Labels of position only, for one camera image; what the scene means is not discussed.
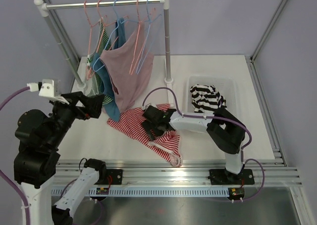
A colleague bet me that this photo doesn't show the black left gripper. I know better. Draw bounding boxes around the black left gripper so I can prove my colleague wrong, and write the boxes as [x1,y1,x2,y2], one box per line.
[47,90,105,149]

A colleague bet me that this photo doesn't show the red white striped tank top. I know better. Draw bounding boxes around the red white striped tank top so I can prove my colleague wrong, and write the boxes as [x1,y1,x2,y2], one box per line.
[107,107,183,167]

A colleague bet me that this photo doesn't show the black white striped tank top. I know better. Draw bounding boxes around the black white striped tank top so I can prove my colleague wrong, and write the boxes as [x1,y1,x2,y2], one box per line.
[190,84,227,113]

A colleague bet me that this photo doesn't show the pink tank top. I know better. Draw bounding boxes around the pink tank top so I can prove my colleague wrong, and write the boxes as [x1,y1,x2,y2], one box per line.
[99,23,154,113]

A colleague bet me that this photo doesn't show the pink hanger with red top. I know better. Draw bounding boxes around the pink hanger with red top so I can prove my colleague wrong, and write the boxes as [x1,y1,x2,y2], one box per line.
[129,0,147,75]

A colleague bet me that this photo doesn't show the blue hanger end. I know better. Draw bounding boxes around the blue hanger end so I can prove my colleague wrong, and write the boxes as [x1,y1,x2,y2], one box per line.
[135,0,162,75]

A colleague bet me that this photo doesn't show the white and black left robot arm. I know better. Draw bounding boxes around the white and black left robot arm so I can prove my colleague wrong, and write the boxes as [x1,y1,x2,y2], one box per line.
[14,92,107,225]

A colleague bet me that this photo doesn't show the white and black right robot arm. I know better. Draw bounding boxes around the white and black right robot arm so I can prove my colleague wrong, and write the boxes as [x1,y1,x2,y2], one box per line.
[141,106,247,185]

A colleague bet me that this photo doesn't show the green white striped tank top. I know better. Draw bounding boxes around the green white striped tank top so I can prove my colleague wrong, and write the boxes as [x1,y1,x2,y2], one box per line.
[85,19,114,107]

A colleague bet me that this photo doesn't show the blue tank top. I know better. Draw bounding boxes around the blue tank top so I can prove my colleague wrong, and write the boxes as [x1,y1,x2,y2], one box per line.
[90,18,128,120]

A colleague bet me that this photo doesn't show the white plastic mesh basket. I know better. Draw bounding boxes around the white plastic mesh basket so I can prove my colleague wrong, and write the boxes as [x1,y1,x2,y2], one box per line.
[183,74,241,117]

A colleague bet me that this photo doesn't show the silver and white clothes rack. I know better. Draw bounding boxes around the silver and white clothes rack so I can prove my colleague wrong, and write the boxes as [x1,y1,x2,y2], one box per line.
[33,0,175,108]

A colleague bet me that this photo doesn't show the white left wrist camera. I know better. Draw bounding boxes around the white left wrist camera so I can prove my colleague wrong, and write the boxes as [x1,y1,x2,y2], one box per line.
[26,78,70,106]

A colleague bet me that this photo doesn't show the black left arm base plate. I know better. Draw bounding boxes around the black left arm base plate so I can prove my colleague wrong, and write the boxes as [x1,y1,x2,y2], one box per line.
[96,169,123,185]

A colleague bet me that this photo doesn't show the white slotted cable duct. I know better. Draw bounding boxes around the white slotted cable duct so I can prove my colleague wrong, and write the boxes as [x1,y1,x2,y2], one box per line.
[51,187,231,197]

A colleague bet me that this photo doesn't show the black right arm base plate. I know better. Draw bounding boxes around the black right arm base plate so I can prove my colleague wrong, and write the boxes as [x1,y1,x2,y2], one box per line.
[208,169,255,185]

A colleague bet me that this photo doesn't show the aluminium frame post left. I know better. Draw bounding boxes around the aluminium frame post left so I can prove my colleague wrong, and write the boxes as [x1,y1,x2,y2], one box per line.
[34,0,82,84]

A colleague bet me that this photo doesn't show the aluminium frame post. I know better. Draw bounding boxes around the aluminium frame post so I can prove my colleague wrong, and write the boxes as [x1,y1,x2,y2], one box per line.
[34,0,82,84]
[250,0,298,62]

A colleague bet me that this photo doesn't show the aluminium frame post right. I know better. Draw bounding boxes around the aluminium frame post right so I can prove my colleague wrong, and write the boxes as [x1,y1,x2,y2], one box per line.
[250,0,298,62]

